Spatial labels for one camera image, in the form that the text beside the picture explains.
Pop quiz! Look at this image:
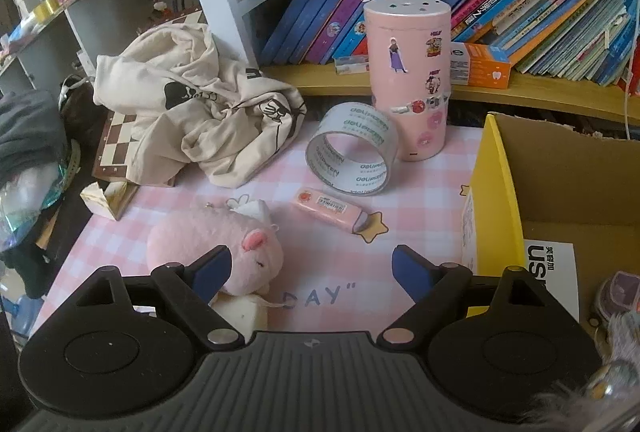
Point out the small pastel packet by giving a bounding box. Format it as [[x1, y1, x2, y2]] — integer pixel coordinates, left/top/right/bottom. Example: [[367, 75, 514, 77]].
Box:
[[334, 54, 371, 74]]

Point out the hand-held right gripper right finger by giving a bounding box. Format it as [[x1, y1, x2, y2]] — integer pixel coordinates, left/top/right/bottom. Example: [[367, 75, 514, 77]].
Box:
[[377, 244, 551, 347]]

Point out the grey pink toy robot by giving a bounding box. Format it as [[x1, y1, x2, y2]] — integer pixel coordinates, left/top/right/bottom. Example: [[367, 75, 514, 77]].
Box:
[[592, 269, 640, 328]]

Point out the pink plush pig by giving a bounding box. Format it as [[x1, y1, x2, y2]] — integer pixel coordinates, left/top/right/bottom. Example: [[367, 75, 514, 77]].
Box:
[[146, 206, 285, 295]]

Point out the large white toothpaste box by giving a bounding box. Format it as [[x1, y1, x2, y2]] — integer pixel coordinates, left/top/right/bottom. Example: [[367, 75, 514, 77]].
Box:
[[522, 238, 576, 313]]

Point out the cream fabric pouch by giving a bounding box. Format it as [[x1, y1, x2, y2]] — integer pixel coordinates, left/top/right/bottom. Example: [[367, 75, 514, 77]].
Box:
[[209, 293, 288, 332]]

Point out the grey fuzzy sleeve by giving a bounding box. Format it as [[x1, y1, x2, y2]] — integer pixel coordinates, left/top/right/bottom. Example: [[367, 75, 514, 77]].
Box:
[[530, 312, 640, 432]]

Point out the clear tape roll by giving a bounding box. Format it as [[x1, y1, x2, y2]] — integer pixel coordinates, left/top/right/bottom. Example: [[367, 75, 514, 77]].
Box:
[[306, 102, 398, 197]]

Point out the grey cloth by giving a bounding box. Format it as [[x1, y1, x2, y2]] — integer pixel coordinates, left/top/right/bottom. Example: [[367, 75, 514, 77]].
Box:
[[0, 89, 70, 183]]

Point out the beige cloth bag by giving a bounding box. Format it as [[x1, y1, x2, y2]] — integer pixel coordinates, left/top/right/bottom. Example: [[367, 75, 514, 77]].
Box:
[[92, 23, 307, 188]]

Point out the iridescent plastic bag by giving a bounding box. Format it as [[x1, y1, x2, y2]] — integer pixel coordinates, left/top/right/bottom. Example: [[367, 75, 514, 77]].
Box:
[[0, 152, 71, 253]]

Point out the pink eraser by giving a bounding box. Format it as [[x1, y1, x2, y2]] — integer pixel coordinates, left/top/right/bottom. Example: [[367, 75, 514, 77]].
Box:
[[291, 186, 373, 233]]

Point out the pink sticker-covered cylinder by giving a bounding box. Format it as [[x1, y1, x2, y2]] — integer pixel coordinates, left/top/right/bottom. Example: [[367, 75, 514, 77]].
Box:
[[363, 0, 452, 163]]

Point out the pink checkered desktop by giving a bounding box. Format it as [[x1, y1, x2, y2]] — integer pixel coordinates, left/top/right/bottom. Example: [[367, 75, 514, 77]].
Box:
[[47, 114, 501, 348]]

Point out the white hanging cable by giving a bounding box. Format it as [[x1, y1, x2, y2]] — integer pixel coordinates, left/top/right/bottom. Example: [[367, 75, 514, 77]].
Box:
[[607, 0, 640, 143]]

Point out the wooden chess board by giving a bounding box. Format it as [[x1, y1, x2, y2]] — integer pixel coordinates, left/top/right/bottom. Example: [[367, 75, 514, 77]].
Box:
[[92, 9, 206, 188]]

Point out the yellow cardboard box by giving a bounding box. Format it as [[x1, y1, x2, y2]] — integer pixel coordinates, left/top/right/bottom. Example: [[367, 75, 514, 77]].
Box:
[[460, 112, 640, 328]]

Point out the gold ribbon roll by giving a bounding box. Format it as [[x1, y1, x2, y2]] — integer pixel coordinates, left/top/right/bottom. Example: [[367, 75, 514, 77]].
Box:
[[22, 0, 68, 22]]

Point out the small wooden box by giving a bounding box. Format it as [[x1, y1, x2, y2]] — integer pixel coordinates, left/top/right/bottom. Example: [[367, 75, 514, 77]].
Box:
[[102, 179, 140, 221]]

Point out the small orange toothpaste box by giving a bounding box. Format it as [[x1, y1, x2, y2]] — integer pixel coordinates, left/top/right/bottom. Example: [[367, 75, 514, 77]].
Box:
[[447, 41, 512, 89]]

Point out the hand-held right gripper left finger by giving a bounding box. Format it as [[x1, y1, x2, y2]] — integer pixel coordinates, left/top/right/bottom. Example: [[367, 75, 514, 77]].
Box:
[[75, 246, 248, 352]]

